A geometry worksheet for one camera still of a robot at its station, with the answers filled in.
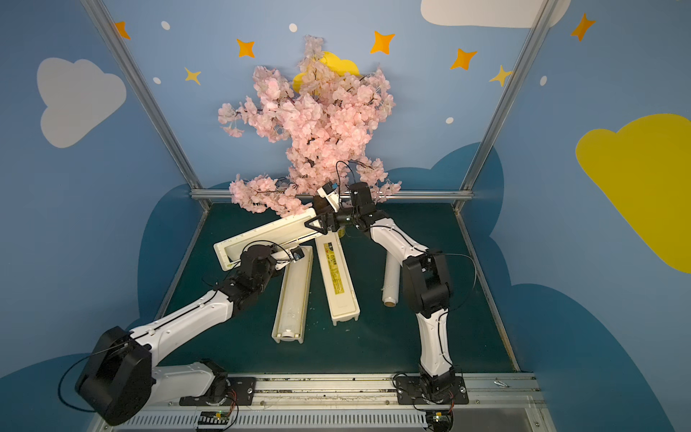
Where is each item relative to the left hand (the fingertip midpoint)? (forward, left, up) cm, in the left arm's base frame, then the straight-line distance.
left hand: (271, 241), depth 84 cm
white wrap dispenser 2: (-7, -21, -11) cm, 25 cm away
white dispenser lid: (+3, -1, 0) cm, 3 cm away
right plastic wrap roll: (-5, -40, -16) cm, 44 cm away
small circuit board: (-45, +11, -22) cm, 51 cm away
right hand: (+8, -14, +3) cm, 16 cm away
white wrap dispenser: (-13, -7, -14) cm, 20 cm away
